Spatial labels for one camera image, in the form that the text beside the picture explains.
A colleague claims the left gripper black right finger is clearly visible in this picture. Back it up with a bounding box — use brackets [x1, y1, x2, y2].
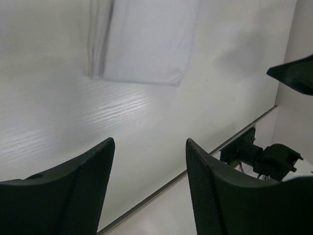
[185, 139, 313, 235]

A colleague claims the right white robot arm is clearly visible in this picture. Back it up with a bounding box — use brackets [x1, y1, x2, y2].
[236, 55, 313, 182]

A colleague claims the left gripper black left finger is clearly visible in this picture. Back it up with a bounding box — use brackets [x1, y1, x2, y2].
[0, 138, 115, 235]

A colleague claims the white skirt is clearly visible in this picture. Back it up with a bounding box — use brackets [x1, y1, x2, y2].
[86, 0, 201, 87]

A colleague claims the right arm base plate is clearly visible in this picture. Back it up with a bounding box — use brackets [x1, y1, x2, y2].
[220, 125, 256, 168]

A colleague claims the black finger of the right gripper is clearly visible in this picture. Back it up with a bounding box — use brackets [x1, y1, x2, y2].
[267, 55, 313, 95]

